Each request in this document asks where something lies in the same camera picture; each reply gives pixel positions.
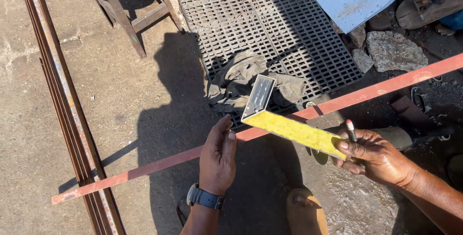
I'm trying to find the person's right hand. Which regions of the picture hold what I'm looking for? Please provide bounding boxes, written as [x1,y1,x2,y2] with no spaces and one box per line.
[331,128,420,188]

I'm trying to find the person's left hand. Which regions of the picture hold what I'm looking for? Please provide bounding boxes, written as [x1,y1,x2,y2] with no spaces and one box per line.
[199,114,237,196]

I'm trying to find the grey pencil with red eraser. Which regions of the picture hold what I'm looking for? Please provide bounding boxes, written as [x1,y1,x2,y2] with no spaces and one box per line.
[345,119,358,142]

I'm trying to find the yellow try square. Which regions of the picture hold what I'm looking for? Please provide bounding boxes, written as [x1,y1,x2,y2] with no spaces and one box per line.
[240,74,348,160]

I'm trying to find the grey angle grinder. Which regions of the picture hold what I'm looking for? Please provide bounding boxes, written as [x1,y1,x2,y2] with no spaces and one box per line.
[310,124,455,166]

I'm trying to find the dark grey wristwatch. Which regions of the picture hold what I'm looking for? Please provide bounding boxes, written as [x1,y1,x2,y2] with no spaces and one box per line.
[186,183,225,211]

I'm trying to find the person's left sandal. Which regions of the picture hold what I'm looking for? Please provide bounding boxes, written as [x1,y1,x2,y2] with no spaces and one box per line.
[176,199,193,227]

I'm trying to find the long red steel flat bar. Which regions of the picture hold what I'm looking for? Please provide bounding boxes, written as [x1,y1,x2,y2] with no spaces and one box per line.
[51,53,463,205]

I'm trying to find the grey dirty rag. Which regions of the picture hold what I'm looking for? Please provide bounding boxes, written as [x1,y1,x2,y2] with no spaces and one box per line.
[207,50,307,113]

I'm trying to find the person's right foot in sandal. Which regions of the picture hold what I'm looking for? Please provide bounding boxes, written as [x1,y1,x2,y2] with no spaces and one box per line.
[286,188,329,235]

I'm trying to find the small grey rock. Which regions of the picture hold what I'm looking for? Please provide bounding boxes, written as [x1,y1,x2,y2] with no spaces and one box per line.
[352,49,375,74]

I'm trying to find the large grey rock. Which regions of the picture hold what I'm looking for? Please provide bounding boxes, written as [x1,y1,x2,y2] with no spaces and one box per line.
[366,31,429,73]

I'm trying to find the small brownish rock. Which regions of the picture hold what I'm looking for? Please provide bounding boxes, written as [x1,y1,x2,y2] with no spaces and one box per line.
[348,23,367,48]

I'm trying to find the black metal grate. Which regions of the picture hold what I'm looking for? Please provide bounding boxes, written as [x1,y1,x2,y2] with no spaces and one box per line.
[168,0,364,129]

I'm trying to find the blue container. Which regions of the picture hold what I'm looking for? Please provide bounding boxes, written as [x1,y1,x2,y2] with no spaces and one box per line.
[439,10,463,31]

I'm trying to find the bundle of rusty steel rails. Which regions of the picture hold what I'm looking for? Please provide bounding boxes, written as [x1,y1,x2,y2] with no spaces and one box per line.
[18,0,126,235]

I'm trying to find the weathered wooden board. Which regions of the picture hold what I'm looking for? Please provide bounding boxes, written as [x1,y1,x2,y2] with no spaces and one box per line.
[395,0,463,30]

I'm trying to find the rusty metal stool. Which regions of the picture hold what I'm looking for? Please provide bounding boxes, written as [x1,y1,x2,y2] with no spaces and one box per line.
[65,0,186,59]

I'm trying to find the thin wire loop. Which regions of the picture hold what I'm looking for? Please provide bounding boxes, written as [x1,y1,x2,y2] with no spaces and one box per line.
[177,0,247,30]

